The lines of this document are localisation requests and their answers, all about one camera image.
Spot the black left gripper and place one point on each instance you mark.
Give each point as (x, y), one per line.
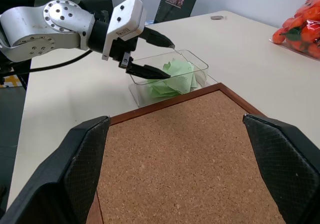
(123, 48)

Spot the small round metal disc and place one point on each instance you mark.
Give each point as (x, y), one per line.
(216, 17)

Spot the bag of oranges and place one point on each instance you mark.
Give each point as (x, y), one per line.
(302, 31)

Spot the clear plastic box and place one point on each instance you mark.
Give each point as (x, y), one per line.
(197, 58)

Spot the green note with writing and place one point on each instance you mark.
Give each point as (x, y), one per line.
(182, 80)

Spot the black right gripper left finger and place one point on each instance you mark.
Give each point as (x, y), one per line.
(50, 184)

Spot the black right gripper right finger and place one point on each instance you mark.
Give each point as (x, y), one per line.
(287, 164)

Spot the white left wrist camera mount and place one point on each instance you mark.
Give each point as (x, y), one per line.
(127, 18)

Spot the cork board with wooden frame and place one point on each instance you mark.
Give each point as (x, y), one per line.
(187, 159)

